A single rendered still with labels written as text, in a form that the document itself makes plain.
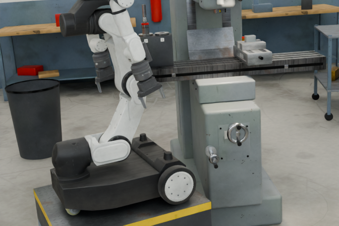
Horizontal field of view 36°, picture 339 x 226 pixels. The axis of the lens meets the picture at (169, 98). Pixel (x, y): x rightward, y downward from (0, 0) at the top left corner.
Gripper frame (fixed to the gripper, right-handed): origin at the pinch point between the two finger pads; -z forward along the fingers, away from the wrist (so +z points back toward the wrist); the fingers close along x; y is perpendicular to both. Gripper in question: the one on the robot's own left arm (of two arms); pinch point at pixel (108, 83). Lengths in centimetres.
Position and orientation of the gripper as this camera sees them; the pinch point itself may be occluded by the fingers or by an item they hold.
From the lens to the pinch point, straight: 289.6
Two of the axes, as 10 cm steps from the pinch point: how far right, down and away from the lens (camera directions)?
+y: -4.6, -1.9, 8.7
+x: 8.6, -3.2, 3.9
